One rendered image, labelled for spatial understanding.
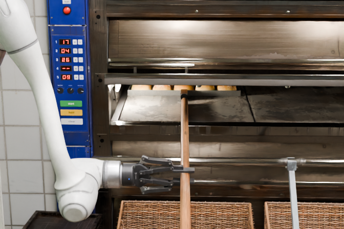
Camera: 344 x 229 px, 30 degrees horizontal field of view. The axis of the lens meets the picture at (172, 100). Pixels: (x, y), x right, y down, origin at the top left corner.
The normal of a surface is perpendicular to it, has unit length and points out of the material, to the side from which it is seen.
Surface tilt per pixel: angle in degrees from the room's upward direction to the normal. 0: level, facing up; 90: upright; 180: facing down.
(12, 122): 90
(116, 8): 90
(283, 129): 90
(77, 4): 90
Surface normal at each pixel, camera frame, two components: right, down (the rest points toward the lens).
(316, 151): -0.03, -0.08
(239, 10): -0.03, 0.26
